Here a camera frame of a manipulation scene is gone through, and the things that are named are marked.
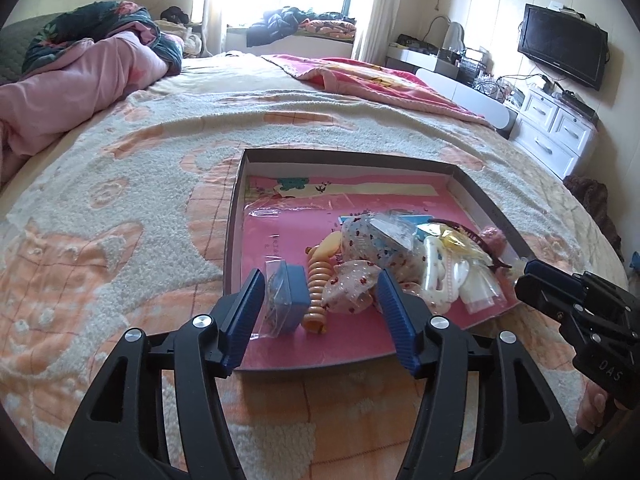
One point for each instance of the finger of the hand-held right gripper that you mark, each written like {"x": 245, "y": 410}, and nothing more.
{"x": 547, "y": 302}
{"x": 555, "y": 275}

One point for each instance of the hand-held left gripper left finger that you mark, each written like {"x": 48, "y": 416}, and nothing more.
{"x": 246, "y": 317}

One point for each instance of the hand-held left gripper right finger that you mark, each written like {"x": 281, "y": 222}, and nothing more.
{"x": 397, "y": 317}

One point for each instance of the small blue box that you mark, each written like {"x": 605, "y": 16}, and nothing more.
{"x": 290, "y": 300}

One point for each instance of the dark box tray pink inside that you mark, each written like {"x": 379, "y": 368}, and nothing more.
{"x": 300, "y": 240}

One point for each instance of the clear hair claw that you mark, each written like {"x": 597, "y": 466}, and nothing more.
{"x": 457, "y": 242}

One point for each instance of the person's right hand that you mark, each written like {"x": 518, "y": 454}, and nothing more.
{"x": 595, "y": 407}

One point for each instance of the white pearl hair claw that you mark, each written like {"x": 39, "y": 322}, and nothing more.
{"x": 442, "y": 272}

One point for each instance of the white packet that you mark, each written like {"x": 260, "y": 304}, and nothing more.
{"x": 482, "y": 290}

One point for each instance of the blue white patterned scrunchie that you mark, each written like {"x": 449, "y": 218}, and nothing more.
{"x": 375, "y": 245}

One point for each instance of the dark brown cloth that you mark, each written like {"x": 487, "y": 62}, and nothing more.
{"x": 595, "y": 210}

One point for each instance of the maroon hair band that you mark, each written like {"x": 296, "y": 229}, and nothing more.
{"x": 475, "y": 240}

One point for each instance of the orange hair clip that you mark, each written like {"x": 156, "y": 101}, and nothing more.
{"x": 327, "y": 245}

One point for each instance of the large blue printed card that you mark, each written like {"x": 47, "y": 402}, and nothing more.
{"x": 350, "y": 220}

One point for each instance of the clear plastic bag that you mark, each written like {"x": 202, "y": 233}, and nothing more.
{"x": 295, "y": 207}

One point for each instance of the white drawer cabinet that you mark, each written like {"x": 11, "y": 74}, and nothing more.
{"x": 555, "y": 130}

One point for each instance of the black set-top box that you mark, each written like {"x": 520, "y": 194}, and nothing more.
{"x": 575, "y": 100}

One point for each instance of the white desk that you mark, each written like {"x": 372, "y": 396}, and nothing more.
{"x": 450, "y": 80}

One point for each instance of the pink printed blanket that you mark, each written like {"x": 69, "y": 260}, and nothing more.
{"x": 380, "y": 85}

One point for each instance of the pink quilt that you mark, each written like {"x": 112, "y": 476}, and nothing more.
{"x": 75, "y": 90}

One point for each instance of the pile of clothes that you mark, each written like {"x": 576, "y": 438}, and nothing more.
{"x": 300, "y": 25}

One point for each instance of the cream curtain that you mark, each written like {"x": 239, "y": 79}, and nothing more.
{"x": 375, "y": 10}

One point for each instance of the dark floral quilt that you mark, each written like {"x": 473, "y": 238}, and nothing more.
{"x": 100, "y": 20}

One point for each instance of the green padded headboard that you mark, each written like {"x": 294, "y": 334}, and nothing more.
{"x": 20, "y": 45}

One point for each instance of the black wall television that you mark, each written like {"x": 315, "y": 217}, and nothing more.
{"x": 562, "y": 45}

